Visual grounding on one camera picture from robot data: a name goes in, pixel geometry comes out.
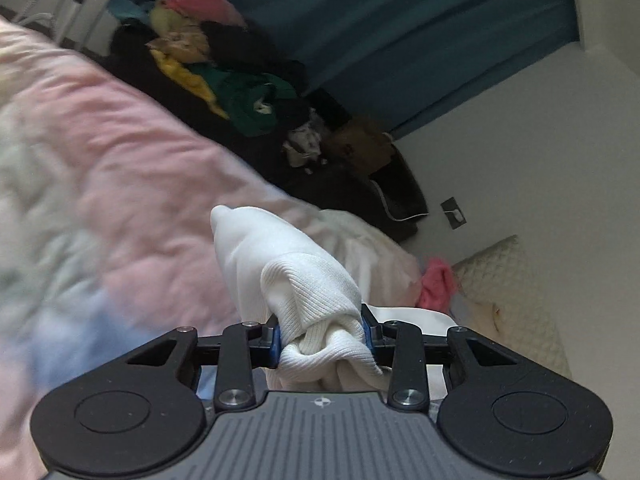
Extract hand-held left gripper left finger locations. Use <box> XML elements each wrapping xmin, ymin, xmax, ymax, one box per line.
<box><xmin>125</xmin><ymin>322</ymin><xmax>284</xmax><ymax>409</ymax></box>

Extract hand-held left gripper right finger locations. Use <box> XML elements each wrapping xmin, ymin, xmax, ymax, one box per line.
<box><xmin>360</xmin><ymin>304</ymin><xmax>522</xmax><ymax>409</ymax></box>

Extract cream white sweatpants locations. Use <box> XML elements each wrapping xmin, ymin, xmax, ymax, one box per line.
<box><xmin>210</xmin><ymin>204</ymin><xmax>466</xmax><ymax>396</ymax></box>

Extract pink fluffy item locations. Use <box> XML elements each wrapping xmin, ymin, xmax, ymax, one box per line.
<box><xmin>416</xmin><ymin>257</ymin><xmax>459</xmax><ymax>312</ymax></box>

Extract cream quilted pillow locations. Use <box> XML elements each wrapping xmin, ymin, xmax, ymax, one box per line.
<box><xmin>449</xmin><ymin>234</ymin><xmax>574</xmax><ymax>377</ymax></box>

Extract pastel pink bed blanket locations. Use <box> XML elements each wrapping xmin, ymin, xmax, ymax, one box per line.
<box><xmin>0</xmin><ymin>15</ymin><xmax>422</xmax><ymax>480</ymax></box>

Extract brown bag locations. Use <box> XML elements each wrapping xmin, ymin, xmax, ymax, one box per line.
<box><xmin>326</xmin><ymin>117</ymin><xmax>397</xmax><ymax>179</ymax></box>

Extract white patterned cloth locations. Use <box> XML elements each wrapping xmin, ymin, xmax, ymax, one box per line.
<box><xmin>282</xmin><ymin>122</ymin><xmax>324</xmax><ymax>169</ymax></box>

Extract dark sofa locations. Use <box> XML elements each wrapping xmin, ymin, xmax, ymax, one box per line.
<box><xmin>106</xmin><ymin>24</ymin><xmax>431</xmax><ymax>237</ymax></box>

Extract green garment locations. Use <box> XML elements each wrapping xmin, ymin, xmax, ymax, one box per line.
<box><xmin>191</xmin><ymin>62</ymin><xmax>297</xmax><ymax>137</ymax></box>

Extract yellow cloth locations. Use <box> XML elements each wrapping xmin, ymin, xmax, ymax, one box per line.
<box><xmin>149</xmin><ymin>7</ymin><xmax>231</xmax><ymax>120</ymax></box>

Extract wide blue curtain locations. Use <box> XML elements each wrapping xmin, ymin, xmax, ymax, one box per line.
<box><xmin>215</xmin><ymin>0</ymin><xmax>582</xmax><ymax>137</ymax></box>

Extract pink cloth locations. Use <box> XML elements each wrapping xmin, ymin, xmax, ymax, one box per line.
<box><xmin>159</xmin><ymin>0</ymin><xmax>247</xmax><ymax>27</ymax></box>

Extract wall socket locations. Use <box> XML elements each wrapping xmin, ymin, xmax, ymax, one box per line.
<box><xmin>440</xmin><ymin>197</ymin><xmax>469</xmax><ymax>229</ymax></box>

